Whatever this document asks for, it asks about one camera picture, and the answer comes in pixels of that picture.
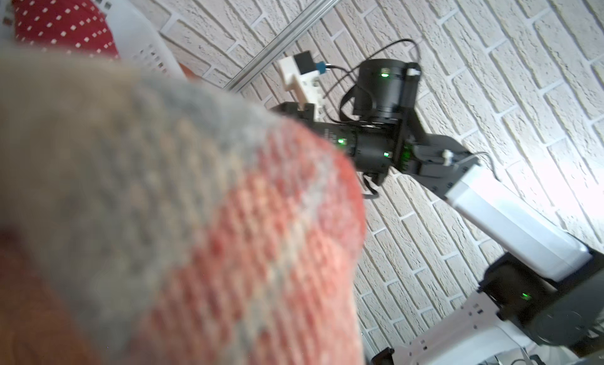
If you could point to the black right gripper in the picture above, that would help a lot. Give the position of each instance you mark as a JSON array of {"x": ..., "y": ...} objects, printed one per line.
[{"x": 344, "y": 137}]

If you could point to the red plaid skirt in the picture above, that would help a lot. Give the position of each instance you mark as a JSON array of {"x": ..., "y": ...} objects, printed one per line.
[{"x": 149, "y": 220}]

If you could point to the red polka dot skirt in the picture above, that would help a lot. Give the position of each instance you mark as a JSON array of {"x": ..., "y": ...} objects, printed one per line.
[{"x": 73, "y": 26}]

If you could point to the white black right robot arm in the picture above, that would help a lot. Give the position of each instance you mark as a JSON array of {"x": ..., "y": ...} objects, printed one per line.
[{"x": 545, "y": 290}]

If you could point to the white plastic basket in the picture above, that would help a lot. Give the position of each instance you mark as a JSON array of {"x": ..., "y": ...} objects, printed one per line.
[{"x": 137, "y": 42}]

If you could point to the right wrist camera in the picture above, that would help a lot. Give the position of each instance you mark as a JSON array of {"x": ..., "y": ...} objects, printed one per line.
[{"x": 300, "y": 75}]

